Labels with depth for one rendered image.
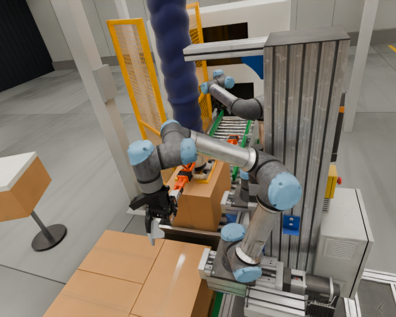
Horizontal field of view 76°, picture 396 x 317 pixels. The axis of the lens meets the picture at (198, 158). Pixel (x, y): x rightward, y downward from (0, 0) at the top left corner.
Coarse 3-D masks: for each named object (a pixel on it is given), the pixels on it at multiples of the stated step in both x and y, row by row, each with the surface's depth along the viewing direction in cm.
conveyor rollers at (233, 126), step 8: (224, 120) 386; (232, 120) 382; (240, 120) 378; (224, 128) 363; (232, 128) 360; (240, 128) 356; (216, 136) 344; (224, 136) 340; (240, 136) 333; (248, 136) 330; (240, 144) 318; (248, 144) 315; (232, 168) 278; (232, 184) 255
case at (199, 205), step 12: (180, 168) 222; (216, 168) 214; (228, 168) 237; (192, 180) 206; (216, 180) 201; (228, 180) 240; (168, 192) 197; (192, 192) 193; (204, 192) 191; (216, 192) 202; (180, 204) 201; (192, 204) 196; (204, 204) 192; (216, 204) 204; (180, 216) 209; (192, 216) 204; (204, 216) 200; (216, 216) 206; (192, 228) 213; (204, 228) 208; (216, 228) 208
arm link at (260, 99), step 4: (260, 96) 138; (256, 100) 135; (260, 100) 135; (260, 104) 134; (260, 108) 134; (260, 116) 138; (260, 120) 142; (260, 124) 145; (260, 128) 147; (260, 132) 148; (260, 136) 150; (260, 140) 152
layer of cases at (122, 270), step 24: (120, 240) 217; (144, 240) 213; (168, 240) 209; (96, 264) 200; (120, 264) 197; (144, 264) 194; (168, 264) 191; (192, 264) 188; (72, 288) 186; (96, 288) 183; (120, 288) 180; (144, 288) 178; (168, 288) 175; (192, 288) 172; (48, 312) 174; (72, 312) 171; (96, 312) 169; (120, 312) 166; (144, 312) 164; (168, 312) 162; (192, 312) 161
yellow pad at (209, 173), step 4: (208, 160) 221; (212, 160) 220; (216, 160) 220; (212, 164) 215; (212, 168) 212; (204, 172) 204; (208, 172) 207; (212, 172) 209; (208, 176) 203; (200, 180) 201; (204, 180) 200; (208, 180) 199
